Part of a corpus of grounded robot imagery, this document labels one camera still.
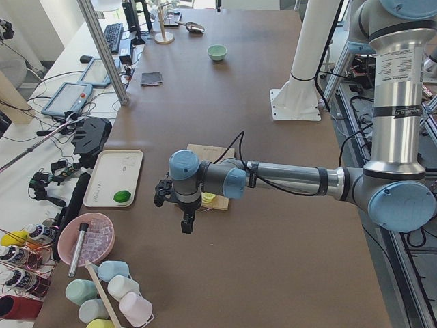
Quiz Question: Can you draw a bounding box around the black perforated bracket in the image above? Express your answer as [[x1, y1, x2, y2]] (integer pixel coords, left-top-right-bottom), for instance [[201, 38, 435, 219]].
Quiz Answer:
[[71, 118, 112, 169]]

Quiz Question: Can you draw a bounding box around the yellow lemon fruit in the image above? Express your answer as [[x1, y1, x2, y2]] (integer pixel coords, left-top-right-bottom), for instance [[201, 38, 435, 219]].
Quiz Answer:
[[1, 230, 28, 246]]

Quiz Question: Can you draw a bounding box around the aluminium frame post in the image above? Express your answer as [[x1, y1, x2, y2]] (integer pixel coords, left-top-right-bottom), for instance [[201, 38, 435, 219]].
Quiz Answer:
[[76, 0, 128, 105]]

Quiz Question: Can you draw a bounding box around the cream rabbit tray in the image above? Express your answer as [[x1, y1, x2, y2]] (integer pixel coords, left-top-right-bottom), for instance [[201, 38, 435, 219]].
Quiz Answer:
[[83, 150, 143, 208]]

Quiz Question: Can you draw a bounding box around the yellow plastic cup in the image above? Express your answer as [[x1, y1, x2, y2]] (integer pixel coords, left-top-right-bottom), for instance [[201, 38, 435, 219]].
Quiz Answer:
[[86, 318, 115, 328]]

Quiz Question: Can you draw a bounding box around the green ceramic bowl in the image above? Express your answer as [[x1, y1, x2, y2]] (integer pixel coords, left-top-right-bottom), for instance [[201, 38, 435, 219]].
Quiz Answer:
[[207, 44, 227, 62]]

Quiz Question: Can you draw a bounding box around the bamboo cutting board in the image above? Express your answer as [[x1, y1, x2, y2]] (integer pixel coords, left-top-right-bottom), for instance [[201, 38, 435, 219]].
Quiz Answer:
[[187, 143, 229, 210]]

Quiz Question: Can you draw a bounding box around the near teach pendant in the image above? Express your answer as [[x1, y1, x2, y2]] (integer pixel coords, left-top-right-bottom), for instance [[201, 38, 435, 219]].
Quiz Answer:
[[41, 83, 93, 117]]

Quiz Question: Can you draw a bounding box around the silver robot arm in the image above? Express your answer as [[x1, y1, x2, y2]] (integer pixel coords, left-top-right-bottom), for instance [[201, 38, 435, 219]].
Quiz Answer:
[[154, 1, 436, 233]]

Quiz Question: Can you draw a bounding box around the black computer mouse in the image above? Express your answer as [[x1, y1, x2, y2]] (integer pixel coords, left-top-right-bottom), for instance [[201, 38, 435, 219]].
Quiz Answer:
[[79, 55, 94, 64]]

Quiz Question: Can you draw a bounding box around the green plastic cup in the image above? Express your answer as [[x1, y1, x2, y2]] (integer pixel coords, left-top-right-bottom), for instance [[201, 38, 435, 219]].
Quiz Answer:
[[65, 279, 98, 306]]

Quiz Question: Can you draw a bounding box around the red cup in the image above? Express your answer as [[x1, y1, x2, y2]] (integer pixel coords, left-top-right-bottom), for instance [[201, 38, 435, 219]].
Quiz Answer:
[[1, 295, 43, 321]]

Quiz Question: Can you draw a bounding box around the wooden mug tree stand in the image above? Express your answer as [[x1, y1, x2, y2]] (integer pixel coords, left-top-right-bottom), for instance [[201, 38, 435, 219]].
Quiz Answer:
[[150, 1, 180, 44]]

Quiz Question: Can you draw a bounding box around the green lime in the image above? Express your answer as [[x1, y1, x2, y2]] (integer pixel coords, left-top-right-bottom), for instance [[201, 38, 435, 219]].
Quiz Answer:
[[113, 189, 132, 204]]

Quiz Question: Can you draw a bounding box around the lemon slice far side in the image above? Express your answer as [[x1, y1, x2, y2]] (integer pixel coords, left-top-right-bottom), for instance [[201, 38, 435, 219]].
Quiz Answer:
[[201, 193, 216, 204]]

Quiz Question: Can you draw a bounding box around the steel muddler tool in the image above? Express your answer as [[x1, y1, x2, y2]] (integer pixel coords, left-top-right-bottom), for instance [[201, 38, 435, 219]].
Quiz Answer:
[[68, 223, 89, 278]]

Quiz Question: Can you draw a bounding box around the white plastic cup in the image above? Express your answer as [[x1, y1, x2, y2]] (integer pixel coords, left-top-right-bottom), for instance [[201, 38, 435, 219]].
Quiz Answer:
[[107, 275, 140, 301]]

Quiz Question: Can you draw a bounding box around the steel scoop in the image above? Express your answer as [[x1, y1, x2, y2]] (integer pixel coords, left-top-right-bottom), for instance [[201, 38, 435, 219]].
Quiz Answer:
[[176, 20, 205, 34]]

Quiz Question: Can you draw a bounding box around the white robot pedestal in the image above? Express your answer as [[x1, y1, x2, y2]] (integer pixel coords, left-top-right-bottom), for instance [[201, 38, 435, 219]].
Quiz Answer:
[[270, 0, 342, 121]]

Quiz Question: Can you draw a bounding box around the teach pendant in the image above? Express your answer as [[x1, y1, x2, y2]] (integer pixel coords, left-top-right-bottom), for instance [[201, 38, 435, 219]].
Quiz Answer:
[[41, 83, 93, 117], [79, 58, 111, 88]]

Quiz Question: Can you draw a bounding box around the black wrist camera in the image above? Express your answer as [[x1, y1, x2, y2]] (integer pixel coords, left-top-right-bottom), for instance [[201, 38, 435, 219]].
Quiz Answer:
[[154, 179, 174, 207]]

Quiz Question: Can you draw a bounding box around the black keyboard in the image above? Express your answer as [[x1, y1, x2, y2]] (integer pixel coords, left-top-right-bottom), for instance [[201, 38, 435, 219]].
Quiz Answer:
[[103, 23, 123, 53]]

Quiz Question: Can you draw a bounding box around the far teach pendant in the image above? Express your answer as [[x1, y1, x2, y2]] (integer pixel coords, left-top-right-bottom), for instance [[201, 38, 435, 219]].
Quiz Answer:
[[79, 58, 111, 88]]

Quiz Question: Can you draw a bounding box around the black cylinder tube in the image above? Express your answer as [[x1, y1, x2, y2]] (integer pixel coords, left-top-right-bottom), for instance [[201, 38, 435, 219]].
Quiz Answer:
[[52, 172, 91, 262]]

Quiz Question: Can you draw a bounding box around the pink bowl with ice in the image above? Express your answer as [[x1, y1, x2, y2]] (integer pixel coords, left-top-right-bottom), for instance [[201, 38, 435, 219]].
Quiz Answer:
[[57, 213, 115, 267]]

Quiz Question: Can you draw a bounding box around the grey folded cloth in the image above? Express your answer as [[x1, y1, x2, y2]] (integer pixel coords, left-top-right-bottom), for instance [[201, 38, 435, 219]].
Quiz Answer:
[[140, 72, 163, 87]]

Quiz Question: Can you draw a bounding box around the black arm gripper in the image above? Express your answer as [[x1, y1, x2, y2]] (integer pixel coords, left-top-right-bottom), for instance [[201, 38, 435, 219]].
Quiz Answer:
[[215, 0, 222, 12]]

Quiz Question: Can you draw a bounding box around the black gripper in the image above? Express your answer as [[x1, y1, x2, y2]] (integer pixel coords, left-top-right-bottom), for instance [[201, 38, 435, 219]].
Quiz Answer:
[[178, 200, 202, 234]]

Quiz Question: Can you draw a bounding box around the pink plastic cup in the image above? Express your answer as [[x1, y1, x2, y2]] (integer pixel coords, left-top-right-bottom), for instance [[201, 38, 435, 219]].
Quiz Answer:
[[119, 292, 154, 327]]

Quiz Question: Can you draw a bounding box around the grey blue plastic cup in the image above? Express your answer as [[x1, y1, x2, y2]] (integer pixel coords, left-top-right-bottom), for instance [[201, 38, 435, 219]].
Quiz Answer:
[[78, 299, 109, 323]]

